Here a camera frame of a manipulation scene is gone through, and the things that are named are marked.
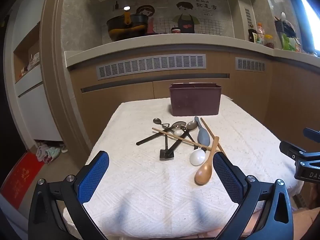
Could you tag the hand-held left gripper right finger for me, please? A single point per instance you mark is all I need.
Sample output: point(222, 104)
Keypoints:
point(228, 180)

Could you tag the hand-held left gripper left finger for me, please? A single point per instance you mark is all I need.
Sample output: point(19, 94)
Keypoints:
point(93, 177)

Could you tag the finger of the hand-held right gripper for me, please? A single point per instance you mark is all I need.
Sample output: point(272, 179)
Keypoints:
point(290, 150)
point(312, 133)

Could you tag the wooden spoon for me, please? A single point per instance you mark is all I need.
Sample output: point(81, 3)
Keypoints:
point(205, 173)

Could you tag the large white plastic spoon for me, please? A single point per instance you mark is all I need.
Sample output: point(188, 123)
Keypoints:
point(197, 157)

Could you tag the grey-blue plastic spoon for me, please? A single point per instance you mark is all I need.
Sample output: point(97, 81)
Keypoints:
point(203, 136)

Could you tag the wooden chopstick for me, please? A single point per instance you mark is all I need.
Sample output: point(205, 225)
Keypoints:
point(175, 137)
point(208, 131)

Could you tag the black shovel-shaped spoon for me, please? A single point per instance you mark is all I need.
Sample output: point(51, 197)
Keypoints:
point(167, 153)

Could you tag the small white spoon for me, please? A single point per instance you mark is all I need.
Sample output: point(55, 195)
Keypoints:
point(178, 132)

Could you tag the small metal spoon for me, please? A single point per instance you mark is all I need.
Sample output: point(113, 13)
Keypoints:
point(157, 121)

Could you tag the brown plastic utensil holder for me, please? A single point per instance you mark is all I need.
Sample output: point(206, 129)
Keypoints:
point(195, 100)

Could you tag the wooden counter cabinet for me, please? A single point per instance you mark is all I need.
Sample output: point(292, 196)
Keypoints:
point(287, 92)

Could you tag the floral slippers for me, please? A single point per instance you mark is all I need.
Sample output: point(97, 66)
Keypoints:
point(48, 152)

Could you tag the white textured towel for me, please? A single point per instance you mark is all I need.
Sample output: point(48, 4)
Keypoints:
point(150, 192)

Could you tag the red floor mat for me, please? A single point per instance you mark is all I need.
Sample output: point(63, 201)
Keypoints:
point(21, 177)

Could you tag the green packet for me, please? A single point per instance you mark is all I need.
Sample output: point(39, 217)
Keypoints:
point(290, 43)

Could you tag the short grey vent grille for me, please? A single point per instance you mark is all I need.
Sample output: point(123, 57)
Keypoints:
point(250, 64)

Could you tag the white shelf unit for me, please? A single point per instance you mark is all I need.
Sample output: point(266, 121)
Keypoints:
point(37, 100)

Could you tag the yellow-lidded jar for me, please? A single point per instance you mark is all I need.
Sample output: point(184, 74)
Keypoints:
point(268, 41)

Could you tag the window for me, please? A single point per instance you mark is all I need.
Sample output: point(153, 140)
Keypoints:
point(310, 22)

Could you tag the clear bottle orange cap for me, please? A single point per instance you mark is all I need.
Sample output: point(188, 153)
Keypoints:
point(260, 32)

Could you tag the dark sauce bottle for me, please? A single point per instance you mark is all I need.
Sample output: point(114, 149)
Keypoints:
point(252, 35)

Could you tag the long grey vent grille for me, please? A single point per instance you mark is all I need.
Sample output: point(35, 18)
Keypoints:
point(150, 66)

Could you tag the white stone countertop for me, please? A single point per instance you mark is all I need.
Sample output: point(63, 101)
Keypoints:
point(162, 43)

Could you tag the small red jar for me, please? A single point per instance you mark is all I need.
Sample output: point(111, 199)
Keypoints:
point(175, 30)

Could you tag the wooden door frame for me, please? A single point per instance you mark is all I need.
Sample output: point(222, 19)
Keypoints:
point(53, 67)

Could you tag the white wall vent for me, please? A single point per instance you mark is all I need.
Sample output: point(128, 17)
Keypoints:
point(247, 17)

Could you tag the cartoon wall sticker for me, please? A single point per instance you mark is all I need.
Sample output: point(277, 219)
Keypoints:
point(185, 17)

